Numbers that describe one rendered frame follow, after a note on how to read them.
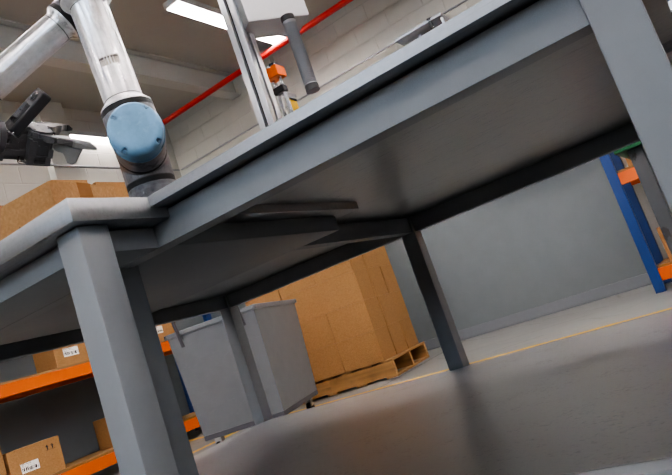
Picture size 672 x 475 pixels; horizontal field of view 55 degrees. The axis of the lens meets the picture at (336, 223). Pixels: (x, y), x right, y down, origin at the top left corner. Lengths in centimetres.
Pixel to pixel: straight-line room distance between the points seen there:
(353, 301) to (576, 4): 445
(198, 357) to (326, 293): 156
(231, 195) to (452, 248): 531
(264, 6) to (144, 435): 109
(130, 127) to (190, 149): 681
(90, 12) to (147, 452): 96
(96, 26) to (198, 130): 664
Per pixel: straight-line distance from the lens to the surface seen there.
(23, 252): 119
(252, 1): 172
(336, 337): 529
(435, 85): 92
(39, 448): 539
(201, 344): 405
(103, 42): 155
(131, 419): 107
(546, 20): 89
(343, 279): 520
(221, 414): 409
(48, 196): 187
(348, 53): 698
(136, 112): 144
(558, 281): 607
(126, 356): 108
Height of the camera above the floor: 50
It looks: 9 degrees up
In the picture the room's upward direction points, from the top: 19 degrees counter-clockwise
